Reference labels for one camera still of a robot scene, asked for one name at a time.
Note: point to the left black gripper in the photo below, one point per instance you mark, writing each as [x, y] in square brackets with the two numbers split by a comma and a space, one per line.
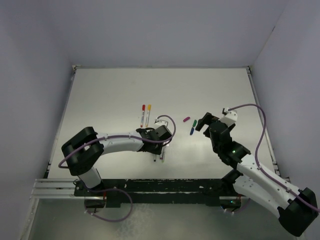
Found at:
[157, 151]

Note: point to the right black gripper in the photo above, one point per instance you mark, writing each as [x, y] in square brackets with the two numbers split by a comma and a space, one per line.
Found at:
[208, 118]

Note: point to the green white pen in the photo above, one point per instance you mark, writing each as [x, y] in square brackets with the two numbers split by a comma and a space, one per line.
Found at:
[164, 155]

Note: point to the blue pen cap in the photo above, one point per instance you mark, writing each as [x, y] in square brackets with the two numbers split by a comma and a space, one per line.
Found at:
[192, 131]

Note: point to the yellow white pen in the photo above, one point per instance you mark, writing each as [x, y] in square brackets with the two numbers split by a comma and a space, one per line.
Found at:
[147, 118]

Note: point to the red white pen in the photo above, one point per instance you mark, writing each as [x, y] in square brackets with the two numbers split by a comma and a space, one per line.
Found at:
[142, 119]

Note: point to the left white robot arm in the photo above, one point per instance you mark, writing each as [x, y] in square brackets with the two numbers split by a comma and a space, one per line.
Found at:
[83, 150]

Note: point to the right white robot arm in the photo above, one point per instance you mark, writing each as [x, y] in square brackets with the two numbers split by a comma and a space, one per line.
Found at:
[295, 208]

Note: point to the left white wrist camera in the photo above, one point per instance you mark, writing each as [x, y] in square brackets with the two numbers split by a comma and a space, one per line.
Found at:
[161, 122]

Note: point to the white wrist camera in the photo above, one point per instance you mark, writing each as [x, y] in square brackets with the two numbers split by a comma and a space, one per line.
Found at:
[161, 122]
[229, 117]

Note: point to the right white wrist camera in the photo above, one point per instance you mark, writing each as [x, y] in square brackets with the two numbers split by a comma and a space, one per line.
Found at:
[229, 117]

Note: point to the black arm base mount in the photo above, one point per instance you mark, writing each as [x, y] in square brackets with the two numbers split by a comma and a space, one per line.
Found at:
[111, 193]

